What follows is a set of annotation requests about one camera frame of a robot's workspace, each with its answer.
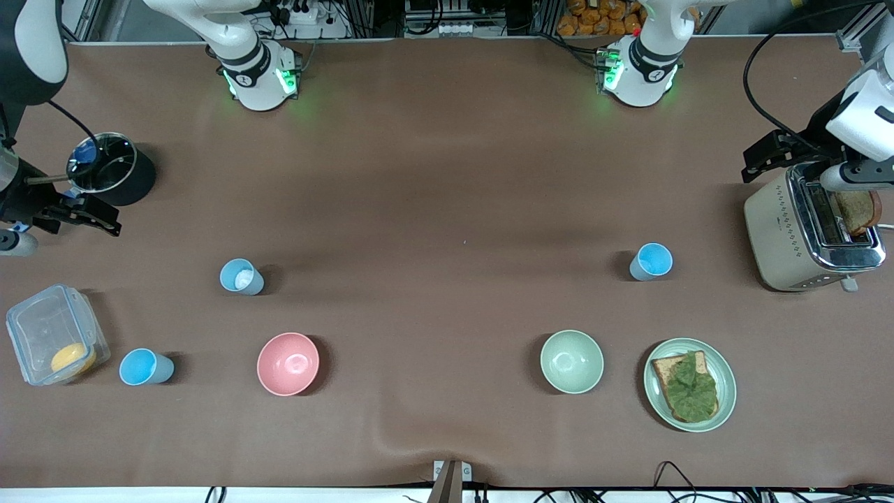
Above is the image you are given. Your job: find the light blue plastic cup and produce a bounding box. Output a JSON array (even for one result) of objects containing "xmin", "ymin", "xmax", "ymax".
[
  {"xmin": 119, "ymin": 348, "xmax": 175, "ymax": 386},
  {"xmin": 219, "ymin": 258, "xmax": 265, "ymax": 296},
  {"xmin": 629, "ymin": 242, "xmax": 674, "ymax": 282}
]

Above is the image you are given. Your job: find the glass lid with blue knob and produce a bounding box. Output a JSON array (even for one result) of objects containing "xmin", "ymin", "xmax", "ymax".
[{"xmin": 67, "ymin": 133, "xmax": 136, "ymax": 195}]

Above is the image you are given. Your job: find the beige chrome toaster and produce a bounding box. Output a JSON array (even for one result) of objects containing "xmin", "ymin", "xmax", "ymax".
[{"xmin": 743, "ymin": 163, "xmax": 887, "ymax": 293}]

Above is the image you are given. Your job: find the dark toast slice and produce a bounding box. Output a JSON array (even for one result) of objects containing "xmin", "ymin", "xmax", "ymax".
[{"xmin": 834, "ymin": 189, "xmax": 883, "ymax": 237}]

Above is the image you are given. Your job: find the clear plastic container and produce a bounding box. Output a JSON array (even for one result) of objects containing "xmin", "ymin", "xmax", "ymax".
[{"xmin": 6, "ymin": 283, "xmax": 112, "ymax": 387}]

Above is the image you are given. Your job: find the orange round food piece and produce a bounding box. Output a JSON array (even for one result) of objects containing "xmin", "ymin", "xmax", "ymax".
[{"xmin": 50, "ymin": 341, "xmax": 98, "ymax": 379}]

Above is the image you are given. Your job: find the bag of orange buns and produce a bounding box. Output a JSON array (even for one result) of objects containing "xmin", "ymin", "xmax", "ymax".
[{"xmin": 556, "ymin": 0, "xmax": 645, "ymax": 38}]

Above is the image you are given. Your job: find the pale green plate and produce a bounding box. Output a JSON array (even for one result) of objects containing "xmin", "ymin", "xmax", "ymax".
[{"xmin": 643, "ymin": 338, "xmax": 738, "ymax": 433}]

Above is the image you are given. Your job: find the brown bread slice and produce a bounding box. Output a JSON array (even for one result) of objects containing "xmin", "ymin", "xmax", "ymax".
[{"xmin": 651, "ymin": 350, "xmax": 720, "ymax": 424}]

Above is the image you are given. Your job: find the green lettuce leaf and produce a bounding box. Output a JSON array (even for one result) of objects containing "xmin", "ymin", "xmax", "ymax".
[{"xmin": 662, "ymin": 351, "xmax": 719, "ymax": 422}]

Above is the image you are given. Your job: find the pink bowl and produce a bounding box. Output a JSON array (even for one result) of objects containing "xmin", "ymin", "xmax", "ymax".
[{"xmin": 256, "ymin": 332, "xmax": 321, "ymax": 397}]

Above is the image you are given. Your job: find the pale green bowl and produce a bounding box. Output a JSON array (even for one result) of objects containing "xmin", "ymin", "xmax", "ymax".
[{"xmin": 540, "ymin": 330, "xmax": 605, "ymax": 395}]

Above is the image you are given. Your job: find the white power strip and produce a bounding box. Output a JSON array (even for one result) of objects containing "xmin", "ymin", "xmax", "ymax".
[{"xmin": 278, "ymin": 0, "xmax": 323, "ymax": 27}]

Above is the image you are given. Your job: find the black pot with blue handle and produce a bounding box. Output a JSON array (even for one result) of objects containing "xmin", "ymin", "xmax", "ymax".
[{"xmin": 10, "ymin": 131, "xmax": 157, "ymax": 233}]

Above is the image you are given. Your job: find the aluminium frame profile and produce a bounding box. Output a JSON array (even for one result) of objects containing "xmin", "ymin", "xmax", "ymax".
[
  {"xmin": 60, "ymin": 0, "xmax": 133, "ymax": 44},
  {"xmin": 835, "ymin": 6, "xmax": 894, "ymax": 54}
]

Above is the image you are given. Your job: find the black looped cable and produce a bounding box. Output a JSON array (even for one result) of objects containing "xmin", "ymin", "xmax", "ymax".
[{"xmin": 652, "ymin": 460, "xmax": 701, "ymax": 503}]

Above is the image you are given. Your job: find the grey metal bracket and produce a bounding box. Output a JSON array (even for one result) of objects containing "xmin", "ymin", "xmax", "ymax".
[{"xmin": 427, "ymin": 459, "xmax": 473, "ymax": 503}]

